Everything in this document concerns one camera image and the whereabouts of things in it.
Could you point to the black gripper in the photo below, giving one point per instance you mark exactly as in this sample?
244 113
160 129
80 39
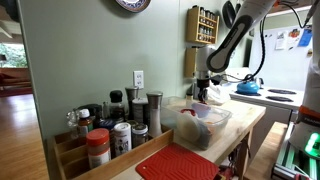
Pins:
203 84

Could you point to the blue plastic cup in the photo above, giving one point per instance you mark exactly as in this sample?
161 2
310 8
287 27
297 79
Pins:
201 109

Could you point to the orange plastic cup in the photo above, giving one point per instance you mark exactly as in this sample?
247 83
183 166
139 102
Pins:
210 123

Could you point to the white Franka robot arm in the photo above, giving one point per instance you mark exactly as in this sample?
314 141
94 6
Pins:
230 43

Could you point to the small glass jar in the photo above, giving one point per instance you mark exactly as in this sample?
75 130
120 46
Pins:
189 100

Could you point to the white cloth bag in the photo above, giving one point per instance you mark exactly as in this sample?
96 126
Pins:
220 95

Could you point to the red plastic item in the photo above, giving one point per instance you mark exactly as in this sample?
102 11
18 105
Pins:
187 111

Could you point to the pale round bowl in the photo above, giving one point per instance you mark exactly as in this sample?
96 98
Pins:
187 126

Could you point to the clear plastic bin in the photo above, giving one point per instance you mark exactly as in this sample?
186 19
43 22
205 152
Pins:
220 128

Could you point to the gray plastic bowl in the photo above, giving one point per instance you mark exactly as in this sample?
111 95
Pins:
205 136

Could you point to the blue kettle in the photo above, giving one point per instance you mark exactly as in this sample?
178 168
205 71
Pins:
247 87

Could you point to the white stove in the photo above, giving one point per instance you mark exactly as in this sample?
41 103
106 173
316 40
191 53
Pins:
253 100

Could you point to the tall steel pepper mill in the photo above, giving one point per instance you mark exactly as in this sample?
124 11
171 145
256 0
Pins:
155 113

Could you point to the black stove burner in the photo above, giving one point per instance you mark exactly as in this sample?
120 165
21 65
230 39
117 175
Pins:
279 98
258 94
281 91

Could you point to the silver lid jar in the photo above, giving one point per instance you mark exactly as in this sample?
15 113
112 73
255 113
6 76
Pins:
140 110

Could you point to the steel grinder black top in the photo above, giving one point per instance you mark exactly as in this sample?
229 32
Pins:
131 96

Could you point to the wooden kitchen cart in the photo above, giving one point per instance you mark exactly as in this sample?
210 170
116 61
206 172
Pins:
241 156

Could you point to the red silicone mat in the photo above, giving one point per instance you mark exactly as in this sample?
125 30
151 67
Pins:
176 163

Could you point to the dark lid glass jar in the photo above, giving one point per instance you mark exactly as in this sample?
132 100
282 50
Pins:
140 135

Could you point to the white refrigerator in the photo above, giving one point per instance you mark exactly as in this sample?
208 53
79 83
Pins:
276 66

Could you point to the black hanging pan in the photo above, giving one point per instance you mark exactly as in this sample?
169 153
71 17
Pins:
229 13

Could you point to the black cap glass bottle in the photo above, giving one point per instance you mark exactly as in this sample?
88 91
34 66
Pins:
116 103

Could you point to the white printed shaker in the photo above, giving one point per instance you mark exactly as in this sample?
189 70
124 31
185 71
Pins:
122 140

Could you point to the white paper note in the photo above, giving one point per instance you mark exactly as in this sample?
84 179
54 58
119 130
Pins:
281 41

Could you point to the wooden spice tray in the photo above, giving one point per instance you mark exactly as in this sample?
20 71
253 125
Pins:
133 160

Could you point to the blue lid jar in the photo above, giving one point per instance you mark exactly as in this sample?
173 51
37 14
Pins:
106 124

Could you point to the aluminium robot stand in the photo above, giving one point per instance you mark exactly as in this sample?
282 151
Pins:
283 156

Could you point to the paper with orange picture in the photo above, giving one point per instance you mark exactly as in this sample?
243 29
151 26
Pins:
293 38

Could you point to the orange lid spice bottle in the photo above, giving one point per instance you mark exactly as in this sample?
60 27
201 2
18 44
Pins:
98 146

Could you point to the blue paper note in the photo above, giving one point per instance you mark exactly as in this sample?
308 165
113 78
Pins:
305 37

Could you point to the white cap brown bottle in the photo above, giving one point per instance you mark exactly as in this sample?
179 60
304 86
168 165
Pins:
85 121

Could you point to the clear glass bottle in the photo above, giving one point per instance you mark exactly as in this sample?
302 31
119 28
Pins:
72 123

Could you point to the brown sofa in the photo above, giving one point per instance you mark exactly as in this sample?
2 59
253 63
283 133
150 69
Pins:
15 80

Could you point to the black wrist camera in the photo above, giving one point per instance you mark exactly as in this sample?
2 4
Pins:
216 80

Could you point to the white wall outlet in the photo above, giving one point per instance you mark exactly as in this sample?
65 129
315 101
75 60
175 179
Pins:
138 79

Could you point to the decorative wall plate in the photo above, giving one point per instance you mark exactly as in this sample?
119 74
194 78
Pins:
133 4

